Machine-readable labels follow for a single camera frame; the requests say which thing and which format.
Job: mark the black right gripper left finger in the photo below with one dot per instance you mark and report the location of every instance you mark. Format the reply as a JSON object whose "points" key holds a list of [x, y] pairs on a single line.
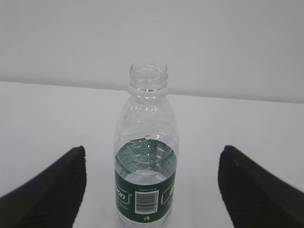
{"points": [[51, 199]]}

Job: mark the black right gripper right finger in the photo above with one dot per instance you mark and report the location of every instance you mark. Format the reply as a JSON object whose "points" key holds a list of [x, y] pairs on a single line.
{"points": [[254, 197]]}

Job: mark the clear green-label water bottle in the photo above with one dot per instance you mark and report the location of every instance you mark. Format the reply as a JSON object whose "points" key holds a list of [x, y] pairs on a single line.
{"points": [[146, 148]]}

